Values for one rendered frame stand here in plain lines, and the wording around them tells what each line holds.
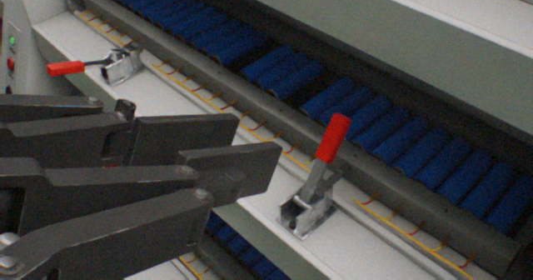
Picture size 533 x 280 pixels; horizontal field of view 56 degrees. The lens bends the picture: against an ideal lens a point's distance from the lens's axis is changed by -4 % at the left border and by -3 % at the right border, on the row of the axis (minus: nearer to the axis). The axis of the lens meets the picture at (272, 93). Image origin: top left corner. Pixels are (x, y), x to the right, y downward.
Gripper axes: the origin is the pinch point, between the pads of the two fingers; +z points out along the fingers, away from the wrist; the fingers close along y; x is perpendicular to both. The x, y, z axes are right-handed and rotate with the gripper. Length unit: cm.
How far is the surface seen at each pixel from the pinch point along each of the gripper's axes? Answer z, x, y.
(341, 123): 11.9, 1.6, 0.3
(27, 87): 12.1, -16.1, -44.8
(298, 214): 12.6, -6.6, -0.5
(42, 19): 12.0, -6.5, -44.4
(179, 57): 15.8, -2.3, -21.8
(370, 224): 14.7, -4.9, 4.2
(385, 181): 16.3, -2.0, 3.3
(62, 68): 5.7, -5.8, -26.1
